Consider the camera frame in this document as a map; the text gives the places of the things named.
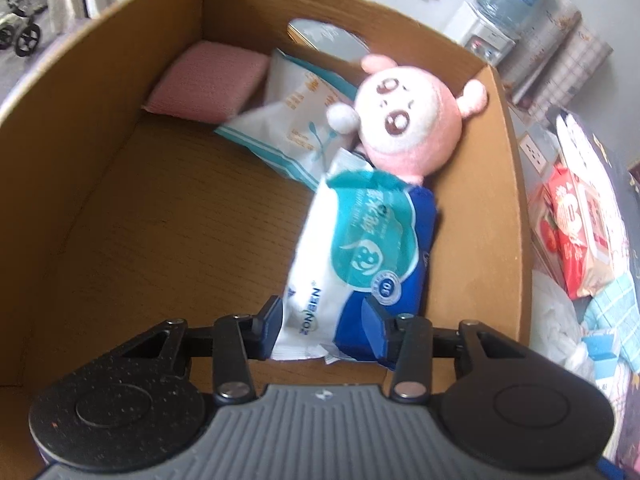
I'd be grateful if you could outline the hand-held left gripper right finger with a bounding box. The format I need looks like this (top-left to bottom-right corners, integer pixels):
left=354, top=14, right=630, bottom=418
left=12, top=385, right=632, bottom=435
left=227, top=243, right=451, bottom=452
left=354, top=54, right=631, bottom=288
left=361, top=296, right=526, bottom=403

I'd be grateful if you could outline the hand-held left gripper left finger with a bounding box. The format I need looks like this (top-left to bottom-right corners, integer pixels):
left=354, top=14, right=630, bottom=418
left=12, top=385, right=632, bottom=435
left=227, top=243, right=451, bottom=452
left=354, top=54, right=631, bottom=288
left=120, top=295, right=286, bottom=406

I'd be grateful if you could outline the blue wet wipes packet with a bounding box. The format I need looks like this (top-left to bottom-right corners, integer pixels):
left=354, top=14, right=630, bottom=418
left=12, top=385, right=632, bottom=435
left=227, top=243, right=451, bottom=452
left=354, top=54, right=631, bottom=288
left=270, top=149, right=441, bottom=368

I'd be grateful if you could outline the brown cardboard box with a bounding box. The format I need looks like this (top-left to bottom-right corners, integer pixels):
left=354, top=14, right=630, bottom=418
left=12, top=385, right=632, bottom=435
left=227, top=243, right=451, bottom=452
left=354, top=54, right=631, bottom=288
left=0, top=0, right=533, bottom=388

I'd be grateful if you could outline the pink plush toy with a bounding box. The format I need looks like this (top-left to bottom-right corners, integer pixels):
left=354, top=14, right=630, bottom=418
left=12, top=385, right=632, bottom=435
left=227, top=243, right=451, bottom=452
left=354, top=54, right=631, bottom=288
left=326, top=52, right=490, bottom=186

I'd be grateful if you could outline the white snack packet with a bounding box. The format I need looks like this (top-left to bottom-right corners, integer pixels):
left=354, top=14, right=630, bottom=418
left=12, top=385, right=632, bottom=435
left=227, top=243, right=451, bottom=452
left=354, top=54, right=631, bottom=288
left=214, top=49, right=371, bottom=191

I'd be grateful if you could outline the light blue plaster box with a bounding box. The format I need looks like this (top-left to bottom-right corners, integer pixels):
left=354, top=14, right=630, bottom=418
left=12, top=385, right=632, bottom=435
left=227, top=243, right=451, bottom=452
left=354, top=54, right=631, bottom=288
left=582, top=327, right=623, bottom=373

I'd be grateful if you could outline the teal checked towel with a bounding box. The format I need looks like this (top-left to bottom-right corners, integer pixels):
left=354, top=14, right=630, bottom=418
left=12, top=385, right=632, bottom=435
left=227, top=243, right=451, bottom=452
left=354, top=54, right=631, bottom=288
left=582, top=275, right=640, bottom=333

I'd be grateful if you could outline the pink sponge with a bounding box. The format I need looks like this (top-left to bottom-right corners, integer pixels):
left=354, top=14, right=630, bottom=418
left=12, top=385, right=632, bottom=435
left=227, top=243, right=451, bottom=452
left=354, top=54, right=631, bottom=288
left=142, top=42, right=271, bottom=123

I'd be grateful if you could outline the pale green plastic bag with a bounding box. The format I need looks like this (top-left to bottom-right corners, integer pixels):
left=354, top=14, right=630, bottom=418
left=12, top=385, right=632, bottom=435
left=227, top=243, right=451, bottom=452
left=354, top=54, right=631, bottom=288
left=530, top=269, right=598, bottom=383

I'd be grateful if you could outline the red snack packet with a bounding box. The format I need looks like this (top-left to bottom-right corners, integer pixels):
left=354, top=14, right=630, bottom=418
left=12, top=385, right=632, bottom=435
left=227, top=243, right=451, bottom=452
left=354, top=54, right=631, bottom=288
left=530, top=162, right=628, bottom=302

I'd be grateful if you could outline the white power strip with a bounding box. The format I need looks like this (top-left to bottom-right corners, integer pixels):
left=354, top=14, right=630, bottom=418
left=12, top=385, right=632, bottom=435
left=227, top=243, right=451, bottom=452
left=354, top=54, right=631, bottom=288
left=517, top=132, right=558, bottom=173

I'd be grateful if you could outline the striped quilt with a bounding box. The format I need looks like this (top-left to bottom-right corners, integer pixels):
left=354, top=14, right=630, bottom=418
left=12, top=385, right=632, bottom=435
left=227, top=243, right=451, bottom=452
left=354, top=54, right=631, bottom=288
left=592, top=355, right=640, bottom=471

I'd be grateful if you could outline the white water dispenser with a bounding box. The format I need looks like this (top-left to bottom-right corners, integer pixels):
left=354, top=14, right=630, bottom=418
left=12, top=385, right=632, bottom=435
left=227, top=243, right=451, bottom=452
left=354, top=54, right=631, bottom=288
left=442, top=1, right=516, bottom=66

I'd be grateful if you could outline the checked rolled mat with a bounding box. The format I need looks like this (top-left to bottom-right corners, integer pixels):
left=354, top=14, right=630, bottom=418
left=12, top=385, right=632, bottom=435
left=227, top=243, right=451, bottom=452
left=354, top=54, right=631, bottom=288
left=515, top=27, right=613, bottom=126

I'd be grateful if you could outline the floral rolled mat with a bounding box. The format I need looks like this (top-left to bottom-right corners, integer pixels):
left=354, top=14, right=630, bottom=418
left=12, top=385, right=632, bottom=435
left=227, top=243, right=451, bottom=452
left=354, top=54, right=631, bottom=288
left=497, top=0, right=583, bottom=96

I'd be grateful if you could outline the wheelchair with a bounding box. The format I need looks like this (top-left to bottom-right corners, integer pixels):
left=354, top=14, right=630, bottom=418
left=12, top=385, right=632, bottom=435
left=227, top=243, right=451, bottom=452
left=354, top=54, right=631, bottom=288
left=0, top=0, right=43, bottom=58

